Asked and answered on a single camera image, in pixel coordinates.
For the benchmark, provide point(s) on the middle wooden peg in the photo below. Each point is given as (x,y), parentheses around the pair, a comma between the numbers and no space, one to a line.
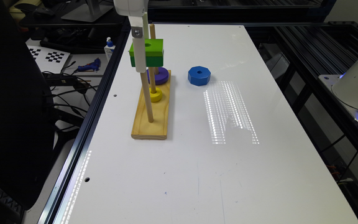
(152,80)

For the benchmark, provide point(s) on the blue octagonal block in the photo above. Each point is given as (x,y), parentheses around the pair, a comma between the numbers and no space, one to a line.
(199,76)

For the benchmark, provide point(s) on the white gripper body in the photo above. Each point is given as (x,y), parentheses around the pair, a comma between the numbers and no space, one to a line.
(134,8)

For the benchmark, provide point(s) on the green square block with hole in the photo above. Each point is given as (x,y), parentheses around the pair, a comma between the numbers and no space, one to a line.
(154,52)

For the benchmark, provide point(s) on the wooden peg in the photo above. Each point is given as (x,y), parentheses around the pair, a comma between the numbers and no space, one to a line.
(152,80)
(153,36)
(146,92)

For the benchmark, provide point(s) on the checkerboard calibration sheet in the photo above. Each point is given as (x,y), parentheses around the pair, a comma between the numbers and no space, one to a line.
(48,60)

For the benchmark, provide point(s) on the black office chair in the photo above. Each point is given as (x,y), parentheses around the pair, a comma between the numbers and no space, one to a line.
(27,119)

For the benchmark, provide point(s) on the black aluminium frame rail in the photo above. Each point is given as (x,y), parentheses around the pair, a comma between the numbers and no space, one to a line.
(72,174)

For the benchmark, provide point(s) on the white lotion bottle blue cap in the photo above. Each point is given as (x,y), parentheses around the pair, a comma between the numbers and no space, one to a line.
(109,48)

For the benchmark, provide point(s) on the wooden peg base board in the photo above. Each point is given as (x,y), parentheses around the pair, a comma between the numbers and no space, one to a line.
(144,130)

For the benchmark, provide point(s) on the monitor stand base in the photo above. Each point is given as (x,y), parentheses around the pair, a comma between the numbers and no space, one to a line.
(90,11)

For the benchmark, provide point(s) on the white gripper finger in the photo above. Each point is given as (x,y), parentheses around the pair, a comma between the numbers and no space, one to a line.
(145,26)
(137,30)

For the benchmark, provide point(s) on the blue glue gun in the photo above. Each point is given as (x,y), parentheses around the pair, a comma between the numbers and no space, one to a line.
(94,66)

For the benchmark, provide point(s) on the near wooden peg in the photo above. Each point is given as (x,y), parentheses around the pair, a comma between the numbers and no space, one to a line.
(146,92)

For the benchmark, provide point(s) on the far wooden peg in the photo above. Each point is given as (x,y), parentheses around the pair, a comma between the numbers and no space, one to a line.
(153,36)

